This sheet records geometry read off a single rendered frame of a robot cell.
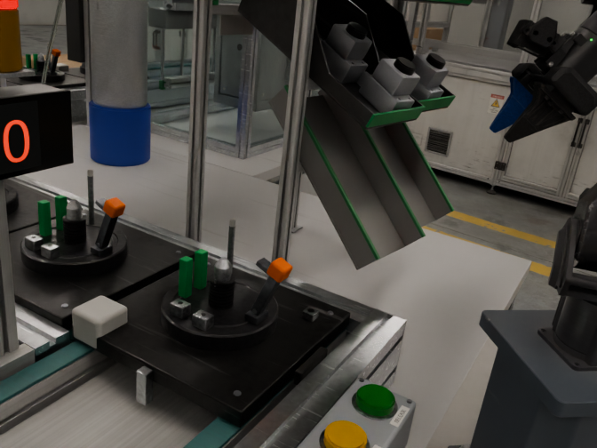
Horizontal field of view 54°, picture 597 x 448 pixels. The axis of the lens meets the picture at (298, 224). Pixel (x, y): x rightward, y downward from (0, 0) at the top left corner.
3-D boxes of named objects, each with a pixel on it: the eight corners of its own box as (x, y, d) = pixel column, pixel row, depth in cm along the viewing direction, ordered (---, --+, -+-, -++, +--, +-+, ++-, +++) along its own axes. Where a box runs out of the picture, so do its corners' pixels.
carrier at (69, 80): (96, 87, 198) (95, 49, 193) (34, 94, 178) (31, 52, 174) (49, 75, 209) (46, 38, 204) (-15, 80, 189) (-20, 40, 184)
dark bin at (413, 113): (416, 120, 86) (444, 77, 82) (365, 130, 76) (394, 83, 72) (295, 13, 96) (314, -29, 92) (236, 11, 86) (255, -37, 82)
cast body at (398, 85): (404, 117, 84) (432, 76, 79) (386, 119, 81) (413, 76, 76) (367, 83, 87) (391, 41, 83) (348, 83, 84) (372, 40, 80)
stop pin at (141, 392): (153, 400, 63) (154, 370, 61) (145, 406, 62) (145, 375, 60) (143, 395, 64) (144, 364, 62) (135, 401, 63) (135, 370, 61)
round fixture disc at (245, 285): (298, 314, 74) (299, 300, 73) (231, 367, 63) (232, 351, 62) (210, 278, 80) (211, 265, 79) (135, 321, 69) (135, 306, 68)
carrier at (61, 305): (197, 264, 88) (201, 185, 83) (62, 333, 68) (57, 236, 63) (85, 219, 98) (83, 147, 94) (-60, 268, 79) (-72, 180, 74)
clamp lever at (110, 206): (112, 247, 80) (127, 204, 76) (100, 252, 78) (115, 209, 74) (94, 231, 81) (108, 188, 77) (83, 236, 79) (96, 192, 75)
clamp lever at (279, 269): (267, 313, 68) (294, 266, 65) (258, 320, 67) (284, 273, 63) (245, 293, 69) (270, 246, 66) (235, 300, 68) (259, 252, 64)
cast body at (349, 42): (359, 83, 86) (383, 40, 82) (341, 84, 83) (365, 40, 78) (322, 49, 89) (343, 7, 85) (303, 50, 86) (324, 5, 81)
